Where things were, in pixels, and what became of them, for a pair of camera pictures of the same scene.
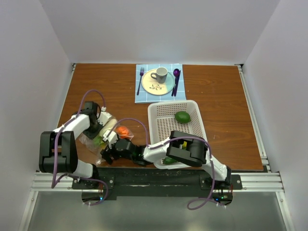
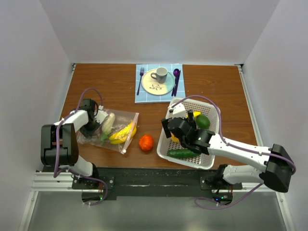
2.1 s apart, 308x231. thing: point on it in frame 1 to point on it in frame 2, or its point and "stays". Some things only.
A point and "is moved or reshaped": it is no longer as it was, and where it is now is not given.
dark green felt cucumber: x=168 y=160 is moved or reshaped
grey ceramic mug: x=160 y=75 stays
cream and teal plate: x=151 y=86 stays
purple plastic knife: x=176 y=84 stays
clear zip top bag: x=95 y=147 is moved or reshaped
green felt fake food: x=182 y=117 is moved or reshaped
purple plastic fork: x=141 y=72 stays
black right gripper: x=107 y=152 to x=191 y=122
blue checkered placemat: x=178 y=93 stays
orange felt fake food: x=122 y=132 to x=146 y=142
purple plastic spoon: x=176 y=72 stays
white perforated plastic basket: x=165 y=116 is moved or reshaped
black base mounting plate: x=151 y=184 stays
